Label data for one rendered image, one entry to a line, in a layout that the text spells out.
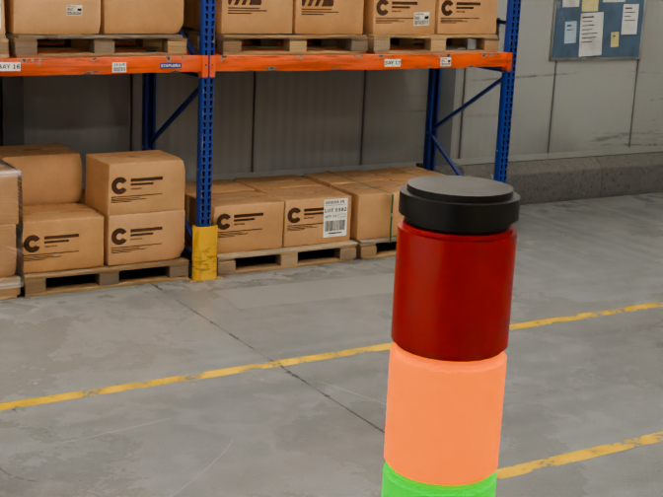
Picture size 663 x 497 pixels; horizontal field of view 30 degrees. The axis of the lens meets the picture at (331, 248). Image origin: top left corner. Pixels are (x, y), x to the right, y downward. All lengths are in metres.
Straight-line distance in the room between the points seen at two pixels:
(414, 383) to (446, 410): 0.02
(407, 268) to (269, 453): 5.59
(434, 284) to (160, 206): 8.34
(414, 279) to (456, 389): 0.05
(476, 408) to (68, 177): 8.56
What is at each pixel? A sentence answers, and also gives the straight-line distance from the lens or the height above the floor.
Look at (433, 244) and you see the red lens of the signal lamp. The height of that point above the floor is 2.32.
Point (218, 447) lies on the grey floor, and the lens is 6.14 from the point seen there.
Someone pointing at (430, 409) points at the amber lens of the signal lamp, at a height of 2.25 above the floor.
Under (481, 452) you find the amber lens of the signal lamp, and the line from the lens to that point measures 0.53.
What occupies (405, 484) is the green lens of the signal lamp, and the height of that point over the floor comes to 2.21.
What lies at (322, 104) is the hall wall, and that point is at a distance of 10.82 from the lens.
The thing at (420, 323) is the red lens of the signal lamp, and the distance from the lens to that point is 0.51.
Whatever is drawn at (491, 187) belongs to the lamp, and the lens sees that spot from 0.51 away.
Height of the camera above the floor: 2.44
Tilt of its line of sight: 14 degrees down
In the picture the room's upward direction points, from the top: 3 degrees clockwise
